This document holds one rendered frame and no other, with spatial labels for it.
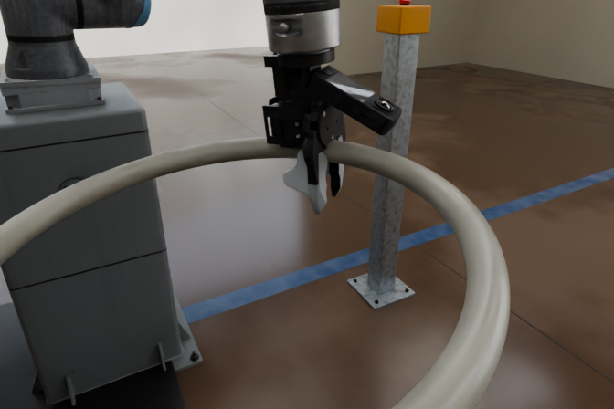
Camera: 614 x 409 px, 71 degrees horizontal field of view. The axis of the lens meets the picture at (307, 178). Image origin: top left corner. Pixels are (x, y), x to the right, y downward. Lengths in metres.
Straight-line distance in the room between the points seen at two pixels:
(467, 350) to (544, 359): 1.46
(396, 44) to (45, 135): 1.00
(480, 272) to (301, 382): 1.19
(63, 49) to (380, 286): 1.33
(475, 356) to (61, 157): 1.06
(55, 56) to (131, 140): 0.27
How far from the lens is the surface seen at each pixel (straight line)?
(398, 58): 1.43
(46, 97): 1.27
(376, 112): 0.51
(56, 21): 1.27
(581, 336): 1.90
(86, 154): 1.20
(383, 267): 1.74
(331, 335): 1.64
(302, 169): 0.57
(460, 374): 0.28
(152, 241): 1.33
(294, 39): 0.51
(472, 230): 0.39
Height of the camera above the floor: 1.13
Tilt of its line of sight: 24 degrees down
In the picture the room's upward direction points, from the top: straight up
